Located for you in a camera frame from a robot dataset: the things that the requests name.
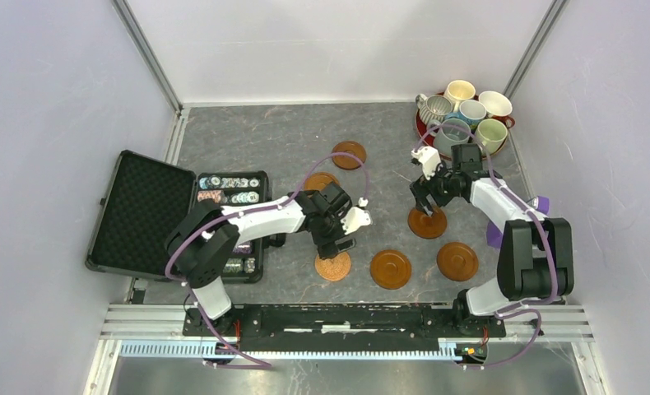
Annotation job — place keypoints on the grey ribbed mug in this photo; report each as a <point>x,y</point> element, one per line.
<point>433,108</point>

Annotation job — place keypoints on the cream mug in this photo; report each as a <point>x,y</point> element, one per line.
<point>458,91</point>

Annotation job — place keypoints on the black foam-lined case lid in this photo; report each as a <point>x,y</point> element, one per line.
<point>145,200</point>

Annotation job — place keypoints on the brown wooden coaster back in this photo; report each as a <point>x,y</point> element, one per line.
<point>349,155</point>

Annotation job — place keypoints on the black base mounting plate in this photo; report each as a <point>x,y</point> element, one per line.
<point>352,327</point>

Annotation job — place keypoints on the red round tray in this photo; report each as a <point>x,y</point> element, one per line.
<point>429,139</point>

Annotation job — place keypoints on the light green mug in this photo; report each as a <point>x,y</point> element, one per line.
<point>491,134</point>

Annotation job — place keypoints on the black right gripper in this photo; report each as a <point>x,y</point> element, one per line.
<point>423,187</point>

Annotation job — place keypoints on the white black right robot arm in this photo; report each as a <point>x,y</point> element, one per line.
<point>535,263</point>

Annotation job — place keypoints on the woven light brown coaster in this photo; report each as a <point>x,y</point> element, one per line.
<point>333,269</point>

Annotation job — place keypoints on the brown wooden coaster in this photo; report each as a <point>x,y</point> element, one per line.
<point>390,269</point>
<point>318,181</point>
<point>427,226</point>
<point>349,155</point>
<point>457,261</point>

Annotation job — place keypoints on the black poker chip case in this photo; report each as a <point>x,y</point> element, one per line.
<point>246,263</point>

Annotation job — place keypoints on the white red mug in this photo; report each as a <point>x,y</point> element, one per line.
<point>497,107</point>

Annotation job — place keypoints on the aluminium frame rail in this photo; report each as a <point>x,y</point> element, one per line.
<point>178,331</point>

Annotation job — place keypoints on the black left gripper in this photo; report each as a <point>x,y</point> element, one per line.
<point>327,248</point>

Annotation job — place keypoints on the blue patterned mug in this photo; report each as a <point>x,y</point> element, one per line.
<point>471,112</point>

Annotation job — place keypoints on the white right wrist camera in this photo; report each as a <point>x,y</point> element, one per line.
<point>429,159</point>

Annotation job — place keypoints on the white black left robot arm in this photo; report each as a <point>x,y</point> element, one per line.
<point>201,244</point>

